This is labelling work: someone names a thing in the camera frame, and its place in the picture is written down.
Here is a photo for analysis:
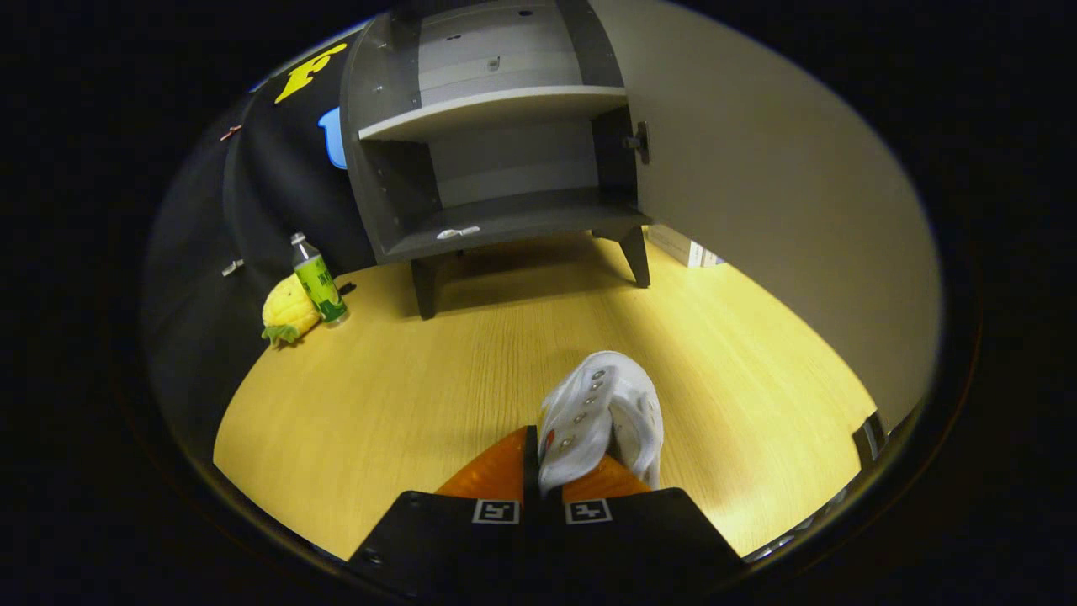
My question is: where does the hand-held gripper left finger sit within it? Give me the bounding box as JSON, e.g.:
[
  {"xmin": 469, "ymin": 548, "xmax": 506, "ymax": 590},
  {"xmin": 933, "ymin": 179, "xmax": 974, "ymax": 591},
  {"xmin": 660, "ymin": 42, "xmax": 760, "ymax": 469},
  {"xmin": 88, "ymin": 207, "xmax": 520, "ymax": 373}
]
[{"xmin": 349, "ymin": 425, "xmax": 539, "ymax": 590}]

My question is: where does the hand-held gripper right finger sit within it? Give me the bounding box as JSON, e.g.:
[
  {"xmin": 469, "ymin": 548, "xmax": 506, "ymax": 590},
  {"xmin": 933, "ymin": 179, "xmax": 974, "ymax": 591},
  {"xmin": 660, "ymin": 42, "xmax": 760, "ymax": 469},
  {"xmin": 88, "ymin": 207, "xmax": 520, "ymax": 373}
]
[{"xmin": 538, "ymin": 454, "xmax": 745, "ymax": 590}]

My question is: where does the white shoe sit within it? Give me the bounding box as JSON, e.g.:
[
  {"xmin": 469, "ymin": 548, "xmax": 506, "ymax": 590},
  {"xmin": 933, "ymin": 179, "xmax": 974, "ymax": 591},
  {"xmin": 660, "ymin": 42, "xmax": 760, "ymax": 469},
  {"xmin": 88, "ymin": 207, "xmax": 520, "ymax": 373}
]
[{"xmin": 537, "ymin": 351, "xmax": 666, "ymax": 497}]

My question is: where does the black door handle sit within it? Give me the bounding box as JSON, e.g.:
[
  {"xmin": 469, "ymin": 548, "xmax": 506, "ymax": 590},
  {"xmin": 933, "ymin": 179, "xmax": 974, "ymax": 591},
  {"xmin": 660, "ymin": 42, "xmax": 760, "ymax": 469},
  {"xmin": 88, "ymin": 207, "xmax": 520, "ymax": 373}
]
[{"xmin": 852, "ymin": 411, "xmax": 889, "ymax": 468}]

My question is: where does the beige shoe cabinet door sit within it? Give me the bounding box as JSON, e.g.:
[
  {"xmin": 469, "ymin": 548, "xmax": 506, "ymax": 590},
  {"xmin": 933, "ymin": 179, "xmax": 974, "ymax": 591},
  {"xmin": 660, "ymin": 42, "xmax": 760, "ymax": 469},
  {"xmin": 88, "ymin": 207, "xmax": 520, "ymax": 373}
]
[{"xmin": 589, "ymin": 0, "xmax": 943, "ymax": 430}]

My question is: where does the grey shoe cabinet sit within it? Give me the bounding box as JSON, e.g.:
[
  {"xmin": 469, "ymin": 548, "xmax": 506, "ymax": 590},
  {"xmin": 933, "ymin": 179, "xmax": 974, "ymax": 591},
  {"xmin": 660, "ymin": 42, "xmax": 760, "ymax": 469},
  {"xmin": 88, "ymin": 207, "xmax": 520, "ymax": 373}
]
[{"xmin": 341, "ymin": 0, "xmax": 653, "ymax": 321}]

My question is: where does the yellow plush toy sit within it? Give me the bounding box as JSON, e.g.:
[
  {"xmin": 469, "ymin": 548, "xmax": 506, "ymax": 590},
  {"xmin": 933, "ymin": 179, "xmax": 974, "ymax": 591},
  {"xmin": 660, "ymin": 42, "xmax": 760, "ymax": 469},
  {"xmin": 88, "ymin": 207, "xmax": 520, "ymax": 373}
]
[{"xmin": 261, "ymin": 274, "xmax": 322, "ymax": 348}]

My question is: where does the green drink bottle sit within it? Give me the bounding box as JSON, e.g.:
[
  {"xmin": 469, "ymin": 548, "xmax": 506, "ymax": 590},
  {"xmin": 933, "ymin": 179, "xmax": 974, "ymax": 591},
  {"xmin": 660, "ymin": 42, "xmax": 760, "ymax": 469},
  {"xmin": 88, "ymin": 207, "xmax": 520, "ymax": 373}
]
[{"xmin": 290, "ymin": 232, "xmax": 350, "ymax": 327}]

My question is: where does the black backdrop cloth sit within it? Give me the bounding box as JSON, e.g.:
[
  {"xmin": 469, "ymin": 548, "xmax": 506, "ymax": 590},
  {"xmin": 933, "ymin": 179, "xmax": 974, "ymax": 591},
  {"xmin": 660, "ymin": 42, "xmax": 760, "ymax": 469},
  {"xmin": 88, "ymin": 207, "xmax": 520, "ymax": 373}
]
[{"xmin": 143, "ymin": 42, "xmax": 379, "ymax": 455}]

